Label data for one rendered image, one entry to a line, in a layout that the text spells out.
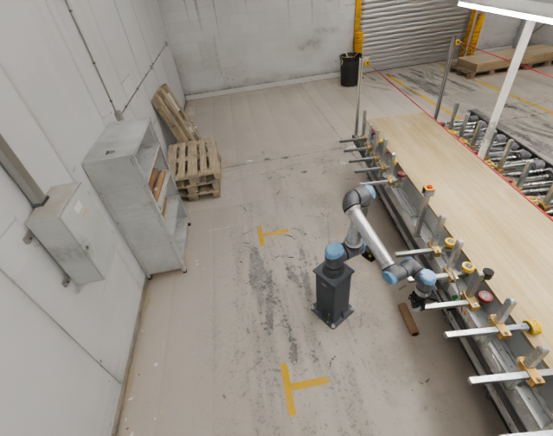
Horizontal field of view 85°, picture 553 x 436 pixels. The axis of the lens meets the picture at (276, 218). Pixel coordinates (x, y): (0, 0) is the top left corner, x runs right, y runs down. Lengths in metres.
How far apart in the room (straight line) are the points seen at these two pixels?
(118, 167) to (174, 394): 1.99
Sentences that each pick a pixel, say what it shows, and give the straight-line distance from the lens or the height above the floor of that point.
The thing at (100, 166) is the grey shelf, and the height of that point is 1.50.
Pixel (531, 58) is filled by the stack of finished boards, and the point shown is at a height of 0.25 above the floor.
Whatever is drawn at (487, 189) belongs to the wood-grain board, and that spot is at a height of 0.90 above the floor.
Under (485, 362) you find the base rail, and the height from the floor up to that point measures 0.69.
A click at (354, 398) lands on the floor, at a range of 2.85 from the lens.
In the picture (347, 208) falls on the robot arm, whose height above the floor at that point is 1.39.
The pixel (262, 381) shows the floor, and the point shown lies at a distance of 2.91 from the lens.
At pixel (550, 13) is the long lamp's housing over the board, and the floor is 2.35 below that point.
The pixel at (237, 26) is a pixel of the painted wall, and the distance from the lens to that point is 8.94.
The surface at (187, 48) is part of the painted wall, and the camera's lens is 9.04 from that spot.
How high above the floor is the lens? 2.68
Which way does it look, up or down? 40 degrees down
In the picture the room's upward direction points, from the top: 8 degrees counter-clockwise
